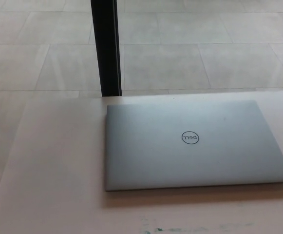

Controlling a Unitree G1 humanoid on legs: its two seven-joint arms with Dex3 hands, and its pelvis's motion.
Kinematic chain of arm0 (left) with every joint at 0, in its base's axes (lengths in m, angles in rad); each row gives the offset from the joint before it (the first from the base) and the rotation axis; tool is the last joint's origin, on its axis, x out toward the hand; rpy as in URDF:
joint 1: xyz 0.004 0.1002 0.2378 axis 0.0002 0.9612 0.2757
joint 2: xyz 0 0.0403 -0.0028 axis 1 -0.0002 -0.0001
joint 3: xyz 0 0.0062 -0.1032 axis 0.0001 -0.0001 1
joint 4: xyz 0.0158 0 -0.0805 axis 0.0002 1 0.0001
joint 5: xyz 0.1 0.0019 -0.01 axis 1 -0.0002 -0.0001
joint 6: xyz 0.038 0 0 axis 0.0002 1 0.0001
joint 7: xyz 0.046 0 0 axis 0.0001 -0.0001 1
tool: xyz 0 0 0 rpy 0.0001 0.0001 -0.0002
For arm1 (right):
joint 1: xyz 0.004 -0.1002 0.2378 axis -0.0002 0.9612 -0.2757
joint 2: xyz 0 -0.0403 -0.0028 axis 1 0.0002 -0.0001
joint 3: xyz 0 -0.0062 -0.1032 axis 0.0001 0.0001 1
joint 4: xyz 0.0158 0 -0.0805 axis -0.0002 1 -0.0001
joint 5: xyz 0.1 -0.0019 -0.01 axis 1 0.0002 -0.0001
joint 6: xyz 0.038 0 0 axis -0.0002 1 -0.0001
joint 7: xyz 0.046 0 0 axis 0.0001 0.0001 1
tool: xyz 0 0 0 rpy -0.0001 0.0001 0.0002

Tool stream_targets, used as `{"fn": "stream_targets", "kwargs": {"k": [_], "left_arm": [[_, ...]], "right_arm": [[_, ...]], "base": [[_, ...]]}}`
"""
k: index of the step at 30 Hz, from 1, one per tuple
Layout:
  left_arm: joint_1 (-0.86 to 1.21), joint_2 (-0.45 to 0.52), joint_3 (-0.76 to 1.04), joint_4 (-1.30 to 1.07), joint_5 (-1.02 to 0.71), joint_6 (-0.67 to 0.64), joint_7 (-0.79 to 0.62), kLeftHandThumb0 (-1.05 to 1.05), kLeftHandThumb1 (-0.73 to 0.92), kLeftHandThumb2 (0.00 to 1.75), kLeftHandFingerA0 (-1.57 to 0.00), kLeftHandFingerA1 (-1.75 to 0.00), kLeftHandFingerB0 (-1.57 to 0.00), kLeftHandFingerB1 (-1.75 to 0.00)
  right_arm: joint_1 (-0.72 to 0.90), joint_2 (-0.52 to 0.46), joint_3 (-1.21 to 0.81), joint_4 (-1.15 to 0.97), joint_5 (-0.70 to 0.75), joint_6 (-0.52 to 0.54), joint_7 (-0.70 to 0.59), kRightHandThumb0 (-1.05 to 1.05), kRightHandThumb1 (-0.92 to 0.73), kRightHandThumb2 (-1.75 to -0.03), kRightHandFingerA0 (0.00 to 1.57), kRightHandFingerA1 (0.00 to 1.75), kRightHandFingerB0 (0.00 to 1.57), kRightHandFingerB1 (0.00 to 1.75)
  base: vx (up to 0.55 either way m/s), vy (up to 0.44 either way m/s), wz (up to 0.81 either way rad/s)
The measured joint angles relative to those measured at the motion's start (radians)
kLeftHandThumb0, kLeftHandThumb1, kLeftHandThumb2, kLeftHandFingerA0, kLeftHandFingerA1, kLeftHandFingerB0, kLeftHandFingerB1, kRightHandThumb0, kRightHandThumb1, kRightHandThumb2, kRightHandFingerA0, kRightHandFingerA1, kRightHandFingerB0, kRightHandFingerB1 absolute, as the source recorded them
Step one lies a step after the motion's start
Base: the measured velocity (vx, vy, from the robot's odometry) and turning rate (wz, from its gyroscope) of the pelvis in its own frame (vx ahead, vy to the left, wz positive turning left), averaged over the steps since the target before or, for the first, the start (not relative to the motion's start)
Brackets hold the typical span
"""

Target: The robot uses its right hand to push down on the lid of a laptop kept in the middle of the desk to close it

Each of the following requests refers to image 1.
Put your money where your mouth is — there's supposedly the black vertical window frame post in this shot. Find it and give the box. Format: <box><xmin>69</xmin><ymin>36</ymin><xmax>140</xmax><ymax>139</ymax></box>
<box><xmin>91</xmin><ymin>0</ymin><xmax>123</xmax><ymax>98</ymax></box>

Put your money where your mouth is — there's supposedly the silver laptop with round logo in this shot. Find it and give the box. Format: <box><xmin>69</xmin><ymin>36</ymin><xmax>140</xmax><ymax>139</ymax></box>
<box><xmin>104</xmin><ymin>99</ymin><xmax>283</xmax><ymax>192</ymax></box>

